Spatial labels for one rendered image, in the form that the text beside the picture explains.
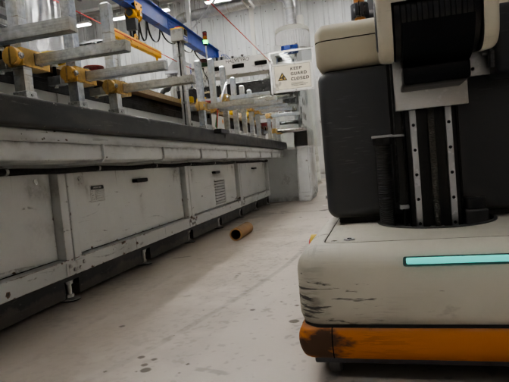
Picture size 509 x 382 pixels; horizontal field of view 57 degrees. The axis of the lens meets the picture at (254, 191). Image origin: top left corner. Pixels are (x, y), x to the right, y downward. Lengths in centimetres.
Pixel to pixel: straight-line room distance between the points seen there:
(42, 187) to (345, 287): 125
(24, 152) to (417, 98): 106
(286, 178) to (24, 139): 445
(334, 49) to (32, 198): 116
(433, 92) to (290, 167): 454
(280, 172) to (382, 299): 476
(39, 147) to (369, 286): 102
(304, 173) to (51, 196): 394
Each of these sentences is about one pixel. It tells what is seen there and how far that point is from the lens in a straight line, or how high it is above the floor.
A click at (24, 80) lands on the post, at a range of 148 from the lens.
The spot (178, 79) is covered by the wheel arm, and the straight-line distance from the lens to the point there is 184.
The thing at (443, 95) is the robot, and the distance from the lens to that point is 118.
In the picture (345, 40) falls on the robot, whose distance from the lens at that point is 129.
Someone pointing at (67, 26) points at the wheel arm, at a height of 80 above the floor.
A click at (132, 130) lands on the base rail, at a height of 64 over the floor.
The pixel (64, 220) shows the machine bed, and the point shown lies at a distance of 191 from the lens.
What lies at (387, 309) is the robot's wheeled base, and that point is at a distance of 97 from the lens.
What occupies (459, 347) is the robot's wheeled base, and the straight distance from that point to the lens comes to 100.
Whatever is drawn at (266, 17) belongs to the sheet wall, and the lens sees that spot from 1255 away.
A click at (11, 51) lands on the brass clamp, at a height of 83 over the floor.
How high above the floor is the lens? 46
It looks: 3 degrees down
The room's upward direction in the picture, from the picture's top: 5 degrees counter-clockwise
